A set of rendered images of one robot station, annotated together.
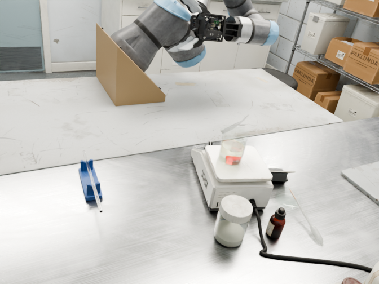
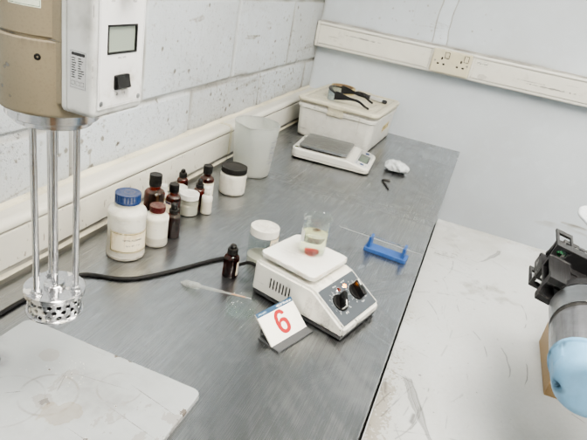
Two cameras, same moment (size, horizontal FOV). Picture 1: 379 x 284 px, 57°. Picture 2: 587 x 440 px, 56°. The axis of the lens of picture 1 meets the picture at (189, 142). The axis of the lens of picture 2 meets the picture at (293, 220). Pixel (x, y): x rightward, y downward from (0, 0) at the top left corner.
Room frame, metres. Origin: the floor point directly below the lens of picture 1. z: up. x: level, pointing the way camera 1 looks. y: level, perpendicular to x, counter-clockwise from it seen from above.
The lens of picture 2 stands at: (1.25, -0.73, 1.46)
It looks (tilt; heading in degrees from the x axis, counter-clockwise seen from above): 25 degrees down; 138
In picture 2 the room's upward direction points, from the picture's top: 11 degrees clockwise
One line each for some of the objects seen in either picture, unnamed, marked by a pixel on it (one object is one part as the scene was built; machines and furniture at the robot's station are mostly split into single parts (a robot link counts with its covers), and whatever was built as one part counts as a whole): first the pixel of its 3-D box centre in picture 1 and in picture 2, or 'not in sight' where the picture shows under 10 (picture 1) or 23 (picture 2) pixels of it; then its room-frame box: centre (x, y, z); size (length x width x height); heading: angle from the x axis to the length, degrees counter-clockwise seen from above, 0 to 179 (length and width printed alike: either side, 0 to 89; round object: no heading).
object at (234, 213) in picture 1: (232, 221); (262, 244); (0.48, -0.10, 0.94); 0.06 x 0.06 x 0.08
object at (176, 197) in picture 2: not in sight; (173, 201); (0.25, -0.19, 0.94); 0.03 x 0.03 x 0.08
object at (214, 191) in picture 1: (229, 171); (312, 282); (0.64, -0.10, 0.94); 0.22 x 0.13 x 0.08; 16
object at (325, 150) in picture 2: not in sight; (334, 152); (0.00, 0.53, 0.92); 0.26 x 0.19 x 0.05; 37
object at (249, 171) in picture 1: (237, 162); (305, 256); (0.61, -0.11, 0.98); 0.12 x 0.12 x 0.01; 16
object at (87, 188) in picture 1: (89, 177); (387, 248); (0.56, 0.19, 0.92); 0.10 x 0.03 x 0.04; 28
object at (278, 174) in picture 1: (270, 169); (284, 323); (0.70, -0.21, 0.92); 0.09 x 0.06 x 0.04; 102
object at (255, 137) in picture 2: not in sight; (255, 146); (0.04, 0.18, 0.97); 0.18 x 0.13 x 0.15; 129
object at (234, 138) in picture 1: (231, 146); (316, 233); (0.61, -0.09, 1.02); 0.06 x 0.05 x 0.08; 98
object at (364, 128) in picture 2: not in sight; (348, 116); (-0.22, 0.78, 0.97); 0.37 x 0.31 x 0.14; 119
